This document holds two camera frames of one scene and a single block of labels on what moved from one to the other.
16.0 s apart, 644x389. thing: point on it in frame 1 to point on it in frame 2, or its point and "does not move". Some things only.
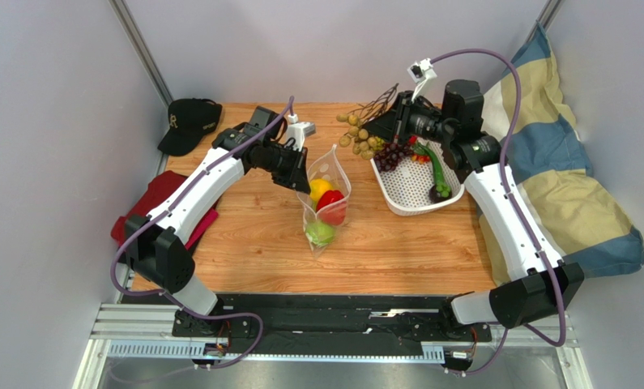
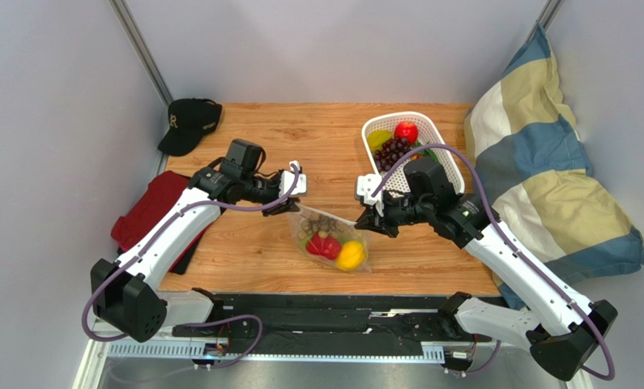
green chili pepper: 437,170 does not move
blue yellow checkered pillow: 583,224 does not move
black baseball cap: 188,119 does not move
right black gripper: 400,117 to 382,216
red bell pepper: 331,207 to 329,247
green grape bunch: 358,119 to 321,224
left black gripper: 297,177 to 287,207
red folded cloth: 155,190 does not move
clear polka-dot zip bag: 326,211 to 330,240
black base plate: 326,324 does not move
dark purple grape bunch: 390,156 does not move
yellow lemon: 318,186 to 351,255
